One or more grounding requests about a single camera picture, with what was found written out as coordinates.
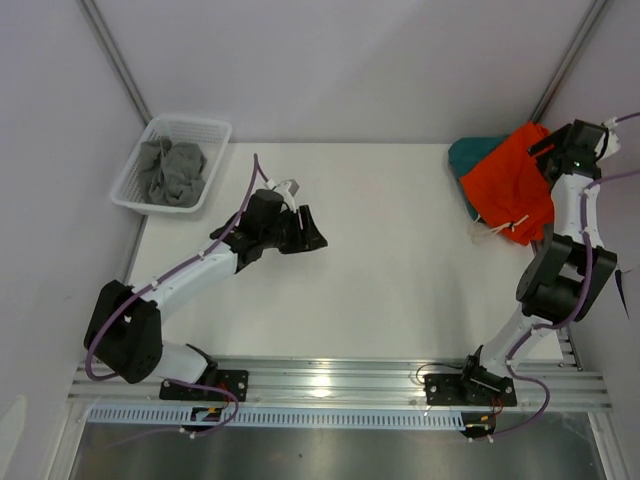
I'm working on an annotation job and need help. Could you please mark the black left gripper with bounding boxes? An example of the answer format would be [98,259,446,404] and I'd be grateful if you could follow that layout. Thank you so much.
[261,206,327,255]

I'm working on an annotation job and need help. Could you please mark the orange shorts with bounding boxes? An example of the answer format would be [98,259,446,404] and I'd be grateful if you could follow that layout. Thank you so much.
[460,122,554,246]

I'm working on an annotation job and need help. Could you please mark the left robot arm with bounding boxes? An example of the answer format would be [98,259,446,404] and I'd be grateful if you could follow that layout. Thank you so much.
[84,189,328,400]

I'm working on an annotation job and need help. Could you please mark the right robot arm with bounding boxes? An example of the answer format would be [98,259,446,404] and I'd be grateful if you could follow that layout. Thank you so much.
[456,120,620,406]

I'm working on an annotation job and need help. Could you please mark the folded green shorts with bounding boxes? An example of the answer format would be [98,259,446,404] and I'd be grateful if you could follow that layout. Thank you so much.
[447,135,508,220]

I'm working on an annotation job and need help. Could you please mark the grey shorts in basket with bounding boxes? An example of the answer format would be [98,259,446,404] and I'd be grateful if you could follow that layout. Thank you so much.
[138,137,207,208]

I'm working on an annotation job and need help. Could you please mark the white plastic basket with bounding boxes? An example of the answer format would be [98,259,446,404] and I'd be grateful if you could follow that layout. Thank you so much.
[110,114,232,215]

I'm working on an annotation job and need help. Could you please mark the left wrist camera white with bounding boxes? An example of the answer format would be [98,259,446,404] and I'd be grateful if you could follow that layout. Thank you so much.
[264,179,299,211]

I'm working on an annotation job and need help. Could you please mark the aluminium corner post right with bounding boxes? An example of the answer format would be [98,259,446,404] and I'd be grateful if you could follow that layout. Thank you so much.
[529,0,614,123]

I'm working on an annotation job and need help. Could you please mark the aluminium corner post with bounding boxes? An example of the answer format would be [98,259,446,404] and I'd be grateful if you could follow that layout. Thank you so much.
[76,0,152,125]
[529,0,614,123]

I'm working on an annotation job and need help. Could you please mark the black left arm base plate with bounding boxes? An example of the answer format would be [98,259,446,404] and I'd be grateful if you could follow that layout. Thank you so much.
[159,368,250,402]

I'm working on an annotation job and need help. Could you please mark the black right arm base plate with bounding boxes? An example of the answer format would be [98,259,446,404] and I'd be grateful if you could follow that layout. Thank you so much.
[418,367,518,407]

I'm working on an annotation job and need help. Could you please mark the white slotted cable duct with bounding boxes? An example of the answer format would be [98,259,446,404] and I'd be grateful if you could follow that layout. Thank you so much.
[87,404,464,431]

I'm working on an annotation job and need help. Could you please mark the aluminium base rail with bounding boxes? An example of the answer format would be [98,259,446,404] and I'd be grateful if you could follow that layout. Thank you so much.
[67,357,612,413]

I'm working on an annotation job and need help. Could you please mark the aluminium corner post left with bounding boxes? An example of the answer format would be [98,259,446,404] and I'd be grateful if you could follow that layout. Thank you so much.
[76,0,152,125]

